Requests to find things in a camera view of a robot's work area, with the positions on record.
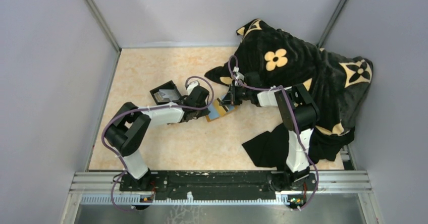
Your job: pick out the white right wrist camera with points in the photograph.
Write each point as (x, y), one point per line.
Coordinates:
(237, 76)

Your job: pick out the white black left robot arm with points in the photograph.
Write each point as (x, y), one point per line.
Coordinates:
(124, 133)

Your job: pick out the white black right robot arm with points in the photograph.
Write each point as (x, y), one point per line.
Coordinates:
(298, 112)

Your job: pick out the black cloth piece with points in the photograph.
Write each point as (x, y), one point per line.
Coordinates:
(270, 148)

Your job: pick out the blue credit card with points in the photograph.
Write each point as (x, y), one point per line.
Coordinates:
(215, 111)

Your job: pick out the aluminium front rail frame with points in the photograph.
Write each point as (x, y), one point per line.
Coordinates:
(103, 188)

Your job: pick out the black floral blanket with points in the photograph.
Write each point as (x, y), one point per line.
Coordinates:
(337, 84)

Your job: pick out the white card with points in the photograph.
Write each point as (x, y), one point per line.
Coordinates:
(166, 95)

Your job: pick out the black plastic box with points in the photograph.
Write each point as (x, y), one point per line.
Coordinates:
(168, 85)

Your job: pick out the gold credit card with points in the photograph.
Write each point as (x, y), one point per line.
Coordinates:
(227, 108)

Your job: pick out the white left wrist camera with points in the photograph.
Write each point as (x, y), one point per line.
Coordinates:
(191, 86)

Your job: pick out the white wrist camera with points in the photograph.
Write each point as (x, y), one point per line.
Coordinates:
(237, 76)
(191, 86)

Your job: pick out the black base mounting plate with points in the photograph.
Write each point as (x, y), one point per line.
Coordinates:
(216, 186)

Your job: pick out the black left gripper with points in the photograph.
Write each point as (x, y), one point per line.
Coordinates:
(203, 112)

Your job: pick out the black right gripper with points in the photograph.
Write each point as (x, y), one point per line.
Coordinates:
(230, 99)

